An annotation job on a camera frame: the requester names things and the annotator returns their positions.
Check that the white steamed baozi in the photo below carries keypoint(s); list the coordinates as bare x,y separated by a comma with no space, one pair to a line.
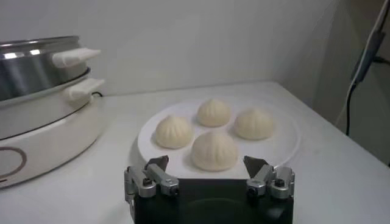
214,152
173,132
254,124
214,112

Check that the white electric cooker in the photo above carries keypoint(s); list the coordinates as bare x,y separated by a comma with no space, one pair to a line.
55,134

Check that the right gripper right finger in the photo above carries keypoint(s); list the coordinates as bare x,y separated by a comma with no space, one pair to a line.
262,178

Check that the white round plate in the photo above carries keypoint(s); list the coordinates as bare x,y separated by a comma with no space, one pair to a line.
274,149

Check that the stainless steel steamer basket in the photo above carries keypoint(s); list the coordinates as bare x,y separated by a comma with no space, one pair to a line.
27,73

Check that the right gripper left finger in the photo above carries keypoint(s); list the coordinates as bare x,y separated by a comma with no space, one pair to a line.
163,179

